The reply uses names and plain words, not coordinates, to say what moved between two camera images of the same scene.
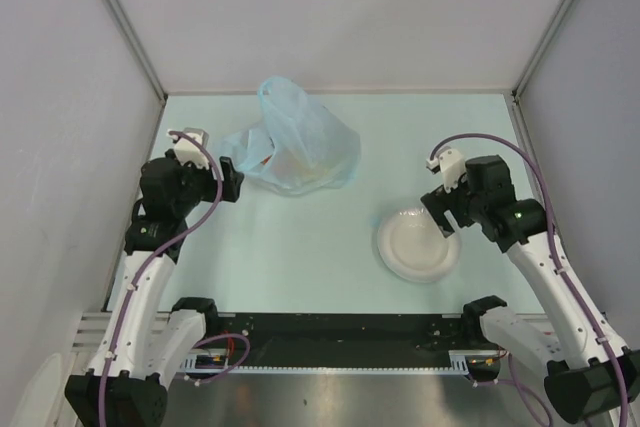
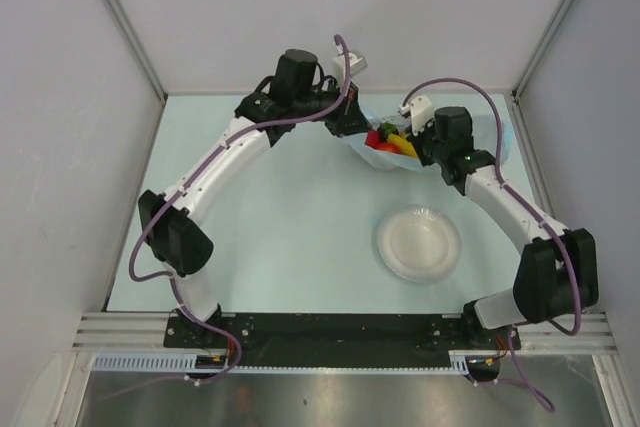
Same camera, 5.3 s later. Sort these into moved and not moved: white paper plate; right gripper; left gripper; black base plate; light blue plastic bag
Moved: light blue plastic bag; left gripper; right gripper
Not moved: black base plate; white paper plate
